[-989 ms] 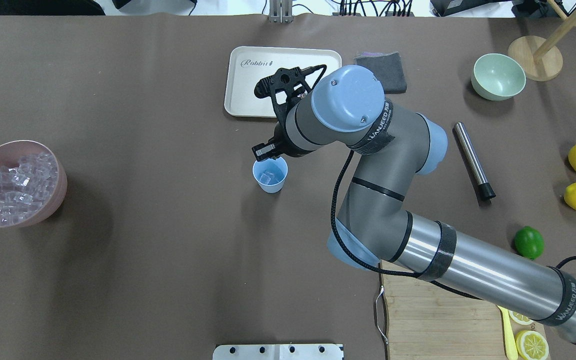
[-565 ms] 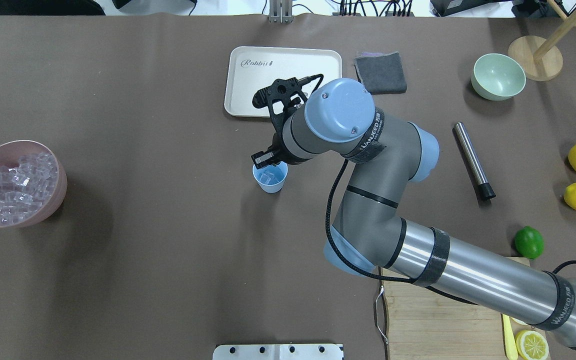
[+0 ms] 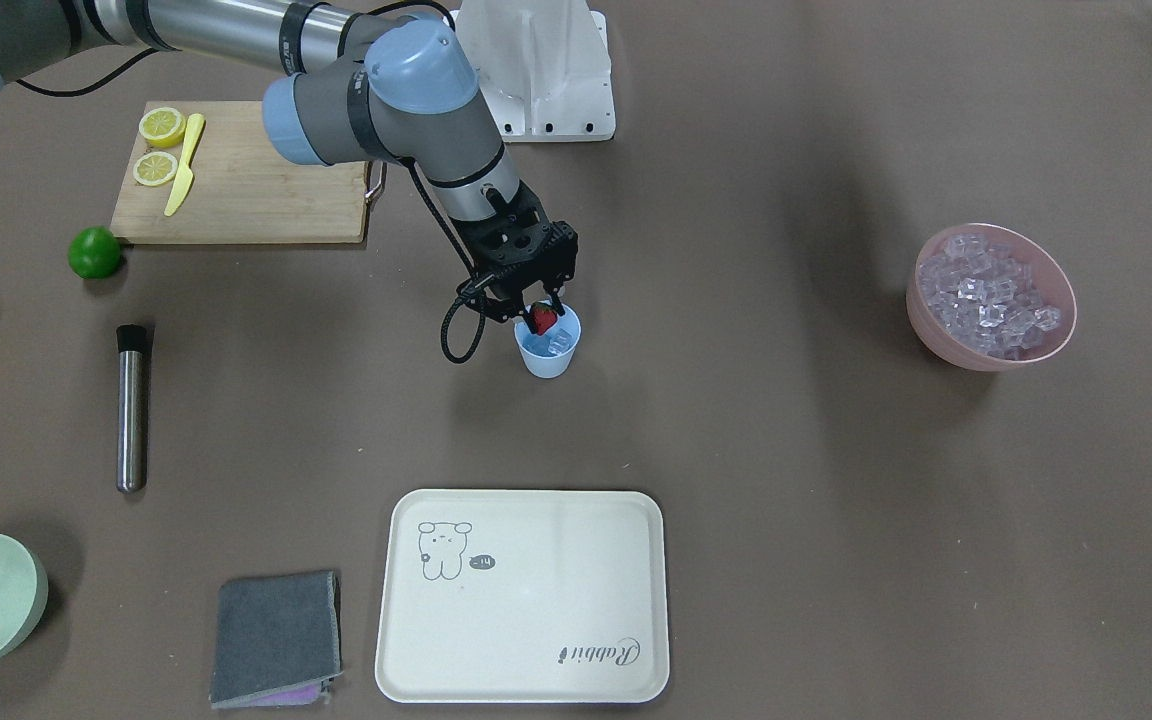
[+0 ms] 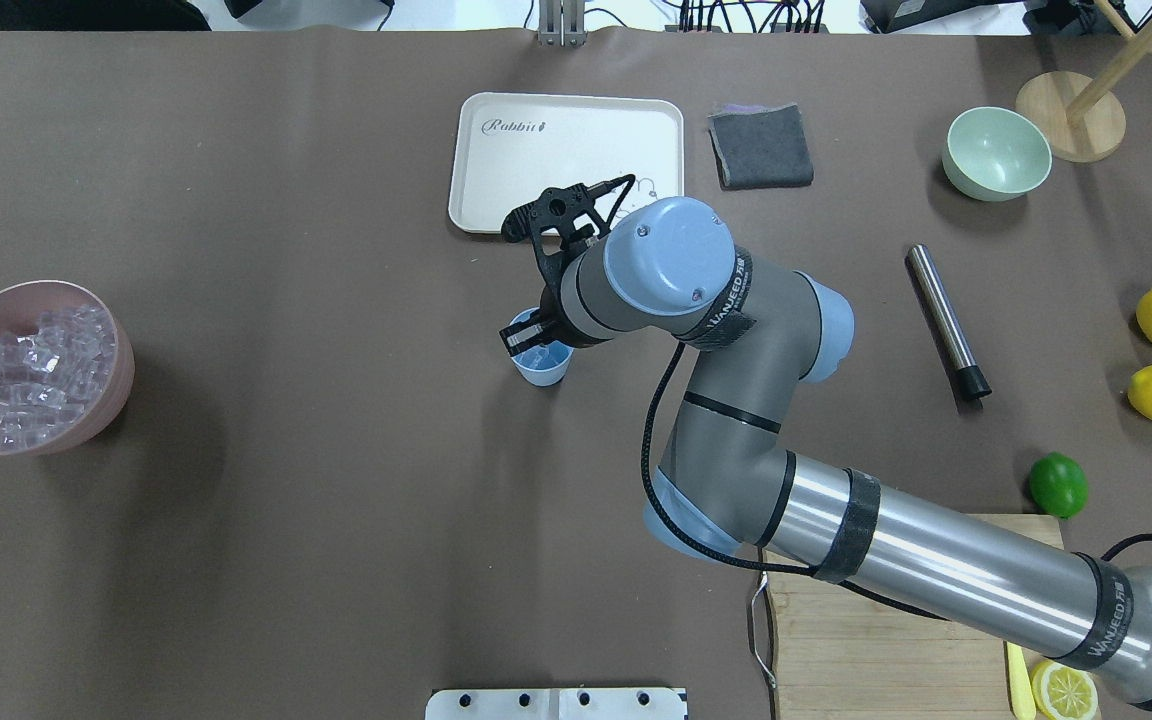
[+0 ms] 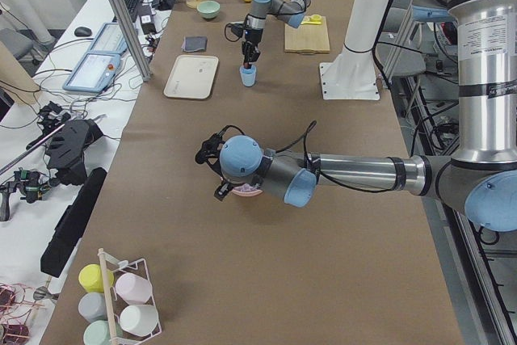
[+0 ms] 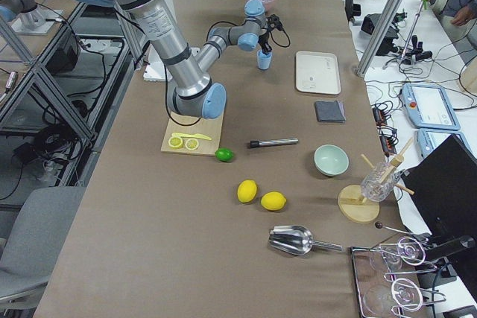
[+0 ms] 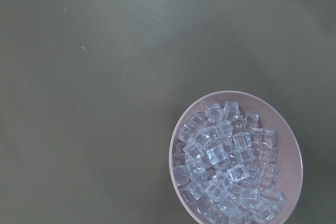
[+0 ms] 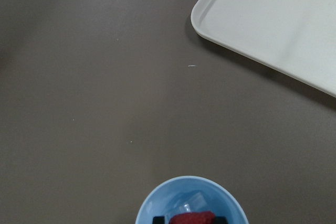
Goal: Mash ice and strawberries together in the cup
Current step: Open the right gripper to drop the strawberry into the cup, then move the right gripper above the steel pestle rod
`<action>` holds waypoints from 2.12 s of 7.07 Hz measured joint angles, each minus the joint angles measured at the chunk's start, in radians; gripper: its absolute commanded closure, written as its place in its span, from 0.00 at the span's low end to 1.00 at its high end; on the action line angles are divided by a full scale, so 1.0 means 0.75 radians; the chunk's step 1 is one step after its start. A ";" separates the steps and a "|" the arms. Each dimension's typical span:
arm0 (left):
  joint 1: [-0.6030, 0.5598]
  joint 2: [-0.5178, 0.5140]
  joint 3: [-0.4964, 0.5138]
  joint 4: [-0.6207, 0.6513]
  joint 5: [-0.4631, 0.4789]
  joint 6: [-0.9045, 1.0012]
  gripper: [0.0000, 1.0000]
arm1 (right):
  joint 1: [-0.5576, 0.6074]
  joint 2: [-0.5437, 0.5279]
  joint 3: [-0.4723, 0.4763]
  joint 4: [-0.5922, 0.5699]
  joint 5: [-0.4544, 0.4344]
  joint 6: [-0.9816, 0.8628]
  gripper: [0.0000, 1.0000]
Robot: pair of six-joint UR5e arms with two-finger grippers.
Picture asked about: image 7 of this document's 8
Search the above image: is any pink bowl of ice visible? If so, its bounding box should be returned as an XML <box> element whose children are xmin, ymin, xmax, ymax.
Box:
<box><xmin>169</xmin><ymin>91</ymin><xmax>303</xmax><ymax>223</ymax></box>

